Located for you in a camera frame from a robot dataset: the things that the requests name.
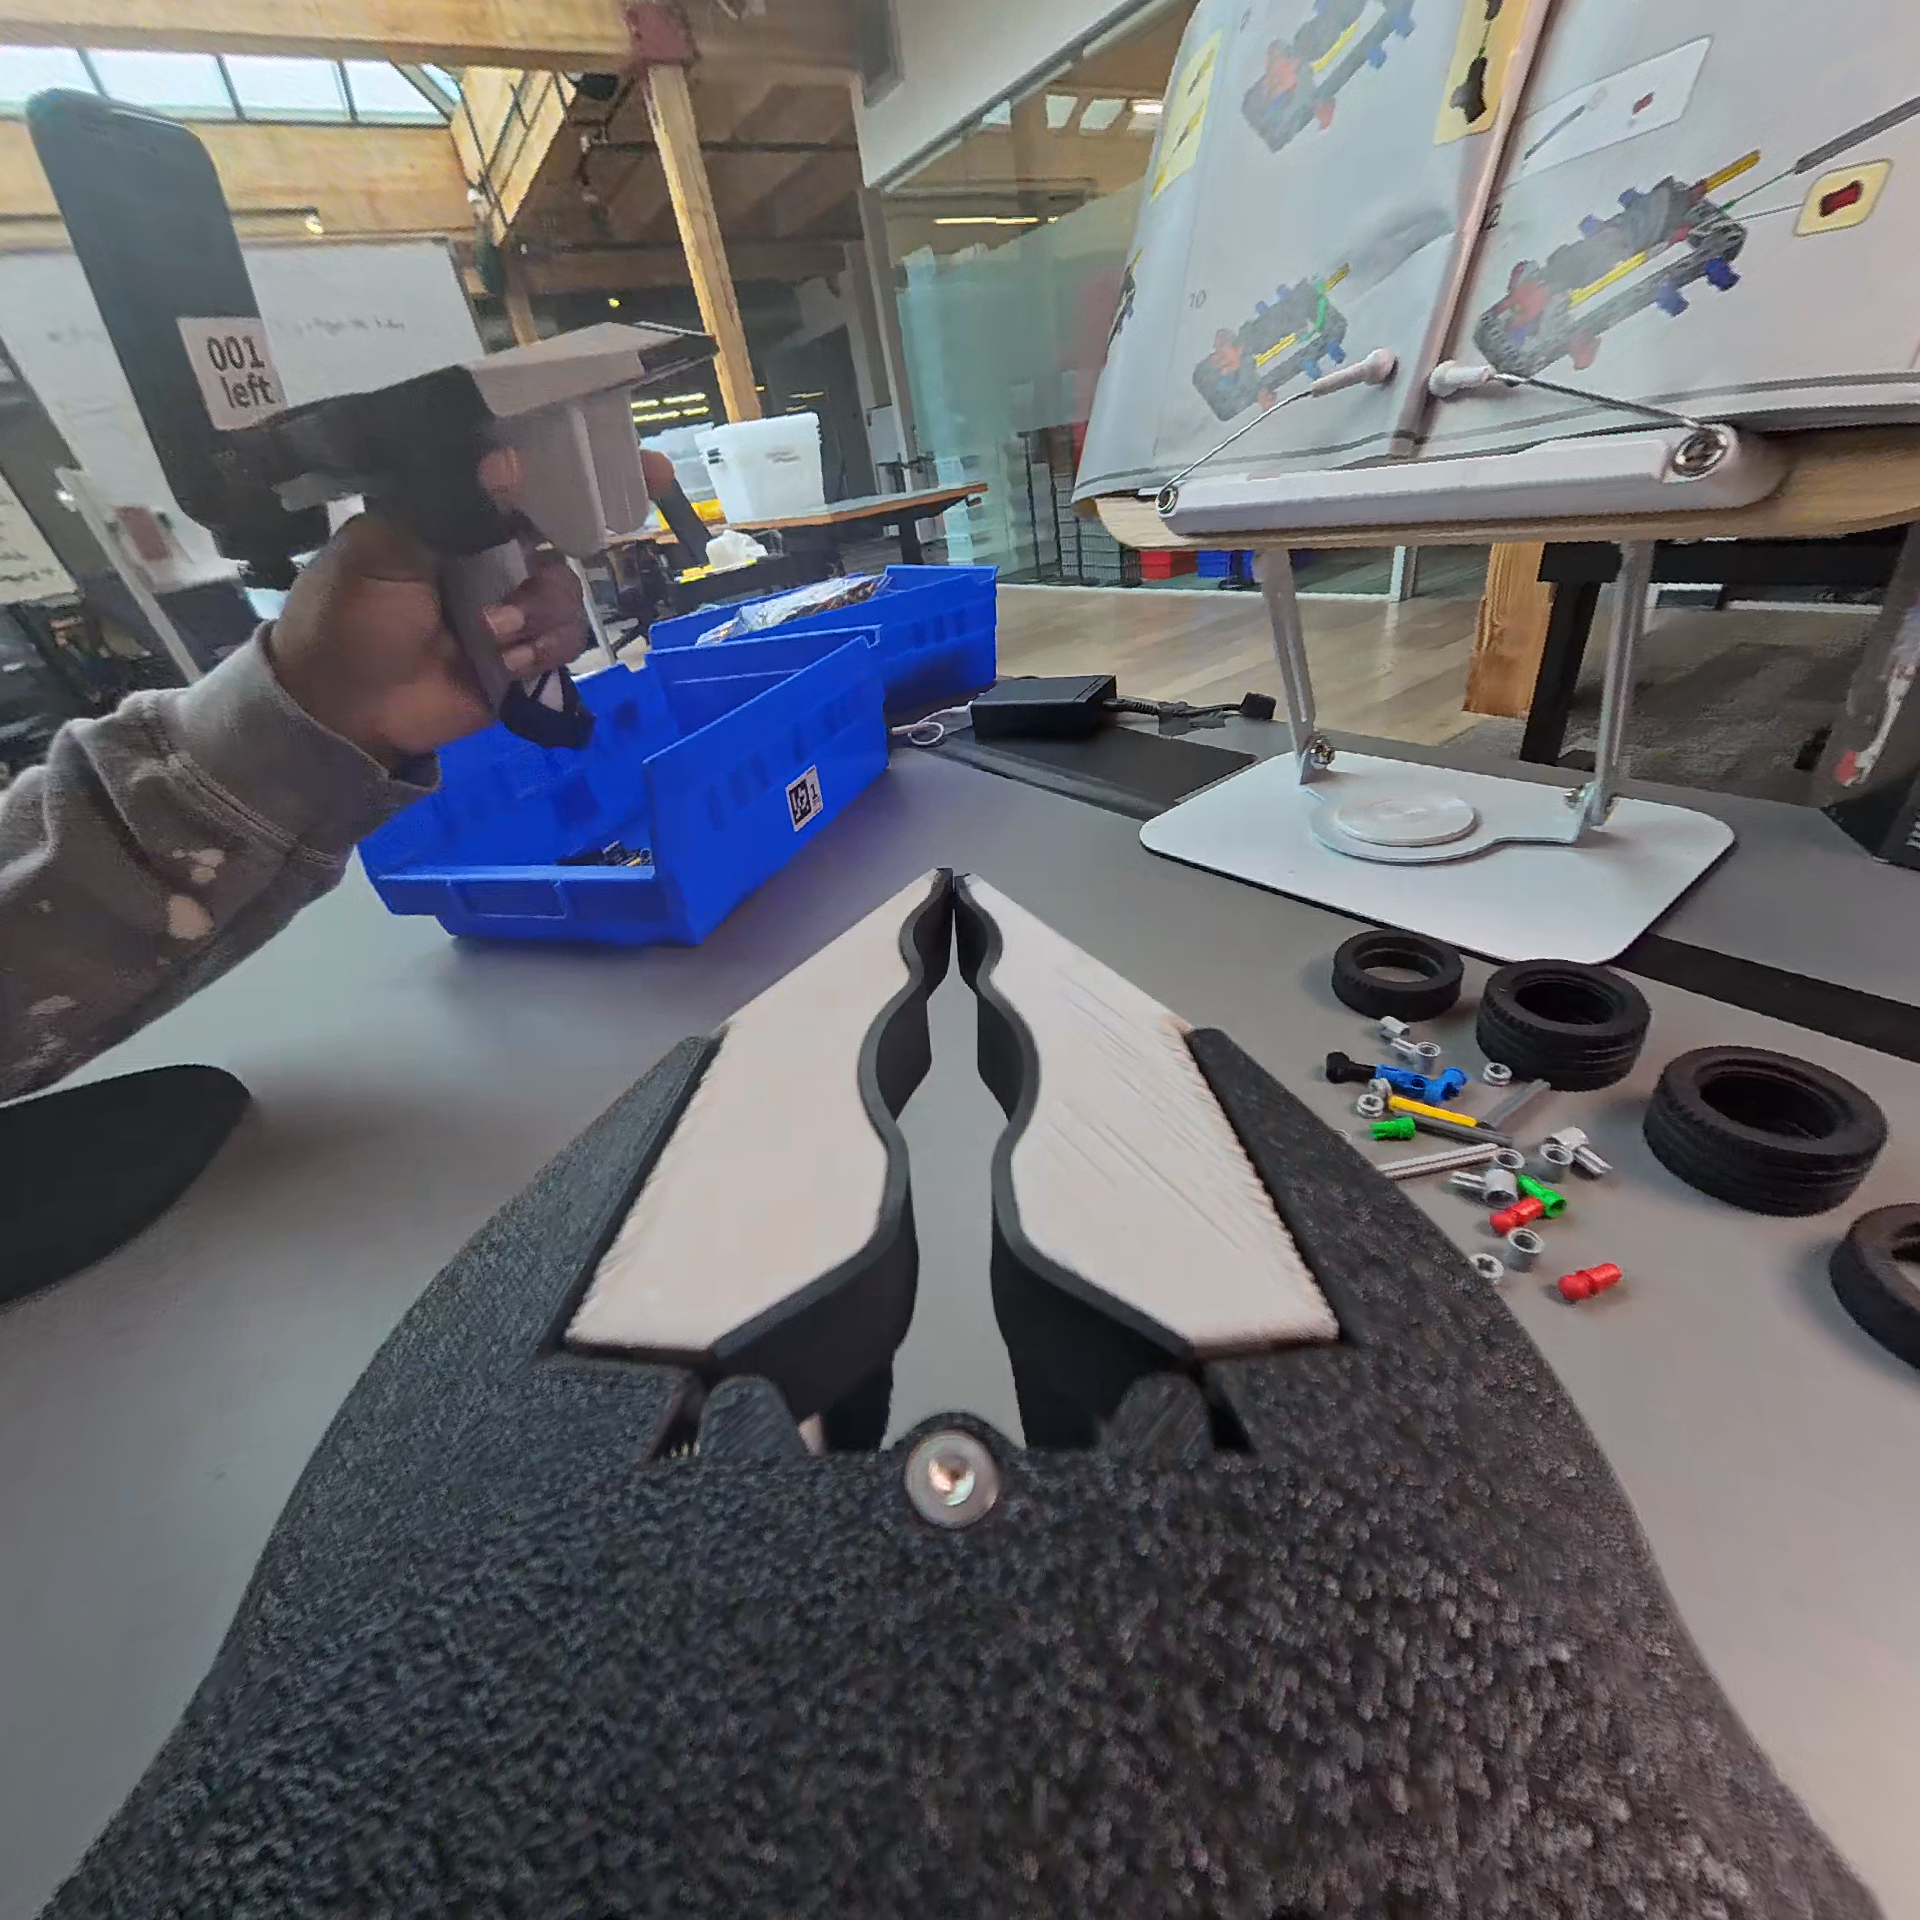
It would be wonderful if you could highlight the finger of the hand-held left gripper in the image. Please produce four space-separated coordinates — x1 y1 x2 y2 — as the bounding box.
596 391 653 532
456 322 688 553

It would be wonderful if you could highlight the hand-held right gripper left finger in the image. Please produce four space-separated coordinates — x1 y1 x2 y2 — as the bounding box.
562 867 957 1366

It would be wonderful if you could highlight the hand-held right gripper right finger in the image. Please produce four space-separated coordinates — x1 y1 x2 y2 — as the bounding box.
950 874 1341 1364

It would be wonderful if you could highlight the toy instruction booklet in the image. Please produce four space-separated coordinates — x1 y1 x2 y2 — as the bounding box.
1071 0 1920 506

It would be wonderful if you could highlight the person's left forearm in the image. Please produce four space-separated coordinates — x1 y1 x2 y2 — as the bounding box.
0 621 441 1103

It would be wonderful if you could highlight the grey desk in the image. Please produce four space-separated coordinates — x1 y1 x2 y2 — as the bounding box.
0 705 1920 1920

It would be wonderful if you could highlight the person's left hand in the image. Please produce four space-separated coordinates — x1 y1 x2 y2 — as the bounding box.
268 443 594 781

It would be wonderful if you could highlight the white storage tote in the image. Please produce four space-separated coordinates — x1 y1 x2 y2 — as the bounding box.
702 417 826 522

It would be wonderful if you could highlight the clear bag of toy parts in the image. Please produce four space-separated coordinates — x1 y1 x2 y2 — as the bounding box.
697 575 888 647

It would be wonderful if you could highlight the long wooden table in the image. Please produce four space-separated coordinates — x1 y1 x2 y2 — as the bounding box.
608 482 992 587

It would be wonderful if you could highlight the cluster of mixed toy parts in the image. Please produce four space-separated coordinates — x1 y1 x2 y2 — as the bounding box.
1358 1012 1630 1308

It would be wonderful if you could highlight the blue plastic bin with label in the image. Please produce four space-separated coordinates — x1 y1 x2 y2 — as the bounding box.
359 637 888 950

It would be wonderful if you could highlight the black power adapter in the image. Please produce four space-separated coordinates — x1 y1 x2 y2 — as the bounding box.
968 675 1120 741

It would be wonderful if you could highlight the rack of red and blue bins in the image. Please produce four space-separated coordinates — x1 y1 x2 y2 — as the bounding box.
1078 545 1269 590

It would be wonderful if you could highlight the dark toy set box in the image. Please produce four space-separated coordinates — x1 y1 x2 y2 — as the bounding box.
1807 562 1920 874

